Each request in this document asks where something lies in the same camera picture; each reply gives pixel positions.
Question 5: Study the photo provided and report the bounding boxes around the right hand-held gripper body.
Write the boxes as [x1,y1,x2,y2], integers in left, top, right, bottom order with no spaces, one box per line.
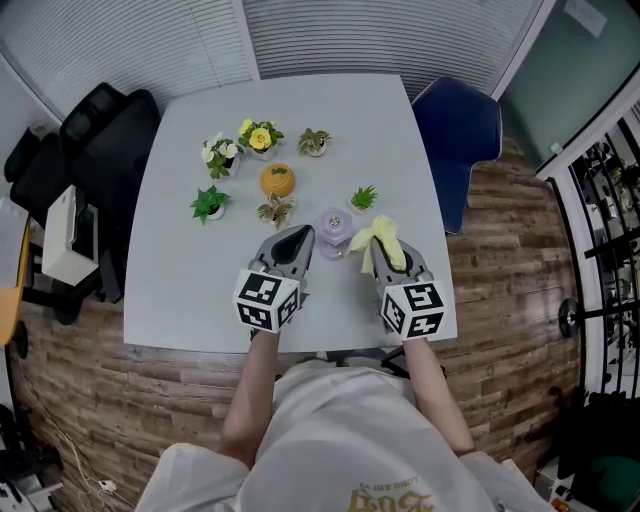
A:
[378,278,447,341]

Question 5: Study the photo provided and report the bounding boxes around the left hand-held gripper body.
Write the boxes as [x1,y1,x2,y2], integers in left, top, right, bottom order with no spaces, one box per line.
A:
[232,258,309,334]

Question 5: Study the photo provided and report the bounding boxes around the yellow knitted cloth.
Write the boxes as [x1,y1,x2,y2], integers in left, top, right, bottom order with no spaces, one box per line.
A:
[347,214,407,275]

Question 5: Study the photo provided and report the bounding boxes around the person's right forearm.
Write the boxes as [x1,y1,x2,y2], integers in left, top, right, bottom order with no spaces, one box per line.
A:
[402,337,476,456]

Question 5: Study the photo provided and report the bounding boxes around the person's left forearm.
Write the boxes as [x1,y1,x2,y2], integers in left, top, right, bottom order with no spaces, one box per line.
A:
[219,329,281,469]

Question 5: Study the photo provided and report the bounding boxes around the large-leaved variegated potted plant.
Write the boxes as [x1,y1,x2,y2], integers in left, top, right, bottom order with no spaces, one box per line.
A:
[256,192,297,231]

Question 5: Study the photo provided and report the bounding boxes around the orange pumpkin-shaped jar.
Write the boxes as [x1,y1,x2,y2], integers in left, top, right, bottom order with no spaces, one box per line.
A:
[259,164,297,199]

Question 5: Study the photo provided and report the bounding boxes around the spiky green potted plant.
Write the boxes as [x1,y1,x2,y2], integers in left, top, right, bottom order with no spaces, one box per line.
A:
[348,184,379,215]

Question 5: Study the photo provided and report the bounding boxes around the green leafy potted plant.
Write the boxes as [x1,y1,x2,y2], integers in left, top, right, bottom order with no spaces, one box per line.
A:
[189,184,232,225]

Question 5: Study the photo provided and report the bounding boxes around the white flower potted plant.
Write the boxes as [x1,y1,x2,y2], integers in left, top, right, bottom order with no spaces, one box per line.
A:
[200,131,245,180]

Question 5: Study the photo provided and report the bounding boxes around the yellow flower potted plant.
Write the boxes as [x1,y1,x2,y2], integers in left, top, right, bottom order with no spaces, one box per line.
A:
[237,118,285,161]

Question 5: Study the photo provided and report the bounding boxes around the small variegated potted plant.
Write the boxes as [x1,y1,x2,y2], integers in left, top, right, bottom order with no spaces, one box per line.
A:
[298,127,333,158]

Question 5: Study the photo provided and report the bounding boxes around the blue chair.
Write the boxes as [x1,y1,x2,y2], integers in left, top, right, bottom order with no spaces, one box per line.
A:
[410,75,504,235]

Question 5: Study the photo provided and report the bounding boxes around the person's white shirt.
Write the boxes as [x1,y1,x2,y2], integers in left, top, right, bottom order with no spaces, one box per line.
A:
[134,367,551,512]

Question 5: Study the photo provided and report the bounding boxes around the black office chair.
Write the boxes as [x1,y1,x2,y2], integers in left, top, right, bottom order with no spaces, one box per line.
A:
[3,127,71,211]
[59,82,162,304]

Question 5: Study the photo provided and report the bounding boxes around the black metal railing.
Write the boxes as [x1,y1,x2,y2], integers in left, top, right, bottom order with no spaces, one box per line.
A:
[544,117,640,401]

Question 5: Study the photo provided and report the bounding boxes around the white printer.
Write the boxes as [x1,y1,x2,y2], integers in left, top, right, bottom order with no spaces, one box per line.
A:
[41,184,101,287]

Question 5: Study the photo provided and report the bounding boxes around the black bag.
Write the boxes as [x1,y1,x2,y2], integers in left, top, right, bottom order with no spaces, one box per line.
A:
[529,389,640,481]

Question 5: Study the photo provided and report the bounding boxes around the white window blinds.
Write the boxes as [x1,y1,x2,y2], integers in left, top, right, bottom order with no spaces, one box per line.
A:
[0,0,546,126]

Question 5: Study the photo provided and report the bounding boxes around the frosted glass door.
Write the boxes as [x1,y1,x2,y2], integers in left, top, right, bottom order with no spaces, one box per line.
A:
[499,0,640,171]

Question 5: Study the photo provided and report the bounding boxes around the yellow round table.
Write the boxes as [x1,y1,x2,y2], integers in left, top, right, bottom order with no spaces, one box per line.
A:
[0,214,32,346]

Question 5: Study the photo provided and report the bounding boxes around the green round bin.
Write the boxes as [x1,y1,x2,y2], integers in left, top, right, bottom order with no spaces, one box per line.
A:
[584,454,640,512]

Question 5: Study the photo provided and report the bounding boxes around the small white door notice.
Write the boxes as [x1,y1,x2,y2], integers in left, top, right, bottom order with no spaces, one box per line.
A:
[563,0,609,37]

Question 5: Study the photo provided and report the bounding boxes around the white shelf unit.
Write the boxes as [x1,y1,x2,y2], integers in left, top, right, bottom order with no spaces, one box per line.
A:
[0,479,64,512]

